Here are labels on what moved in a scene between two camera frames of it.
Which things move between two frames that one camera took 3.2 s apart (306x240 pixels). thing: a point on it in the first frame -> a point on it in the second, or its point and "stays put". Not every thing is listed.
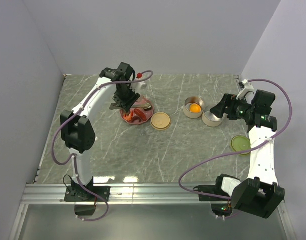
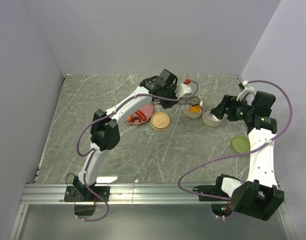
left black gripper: x=126 y=104 -> x=166 y=105
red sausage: x=140 y=114 stays put
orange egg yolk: x=195 y=108 stays put
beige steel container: x=210 y=119 stays put
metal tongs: x=146 y=106 -> x=188 y=102
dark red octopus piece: x=135 y=118 stays put
